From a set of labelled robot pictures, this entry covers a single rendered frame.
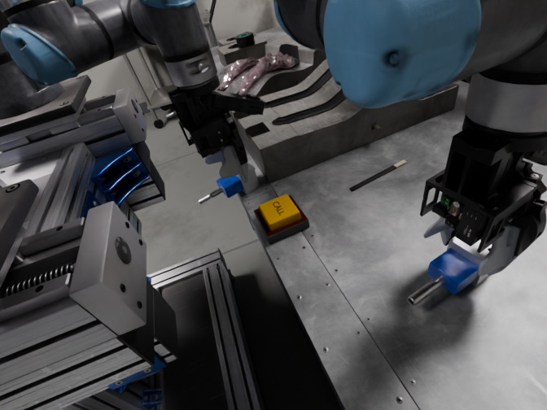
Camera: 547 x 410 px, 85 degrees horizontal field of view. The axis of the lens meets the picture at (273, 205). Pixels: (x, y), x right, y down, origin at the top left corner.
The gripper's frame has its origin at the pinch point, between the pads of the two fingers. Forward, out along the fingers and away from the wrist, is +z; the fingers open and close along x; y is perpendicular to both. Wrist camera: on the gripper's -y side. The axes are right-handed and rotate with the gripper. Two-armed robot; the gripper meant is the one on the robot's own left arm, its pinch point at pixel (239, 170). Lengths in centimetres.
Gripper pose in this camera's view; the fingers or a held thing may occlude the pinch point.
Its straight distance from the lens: 64.5
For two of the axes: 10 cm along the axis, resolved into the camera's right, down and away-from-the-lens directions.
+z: 2.0, 7.2, 6.6
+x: 5.6, 4.7, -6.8
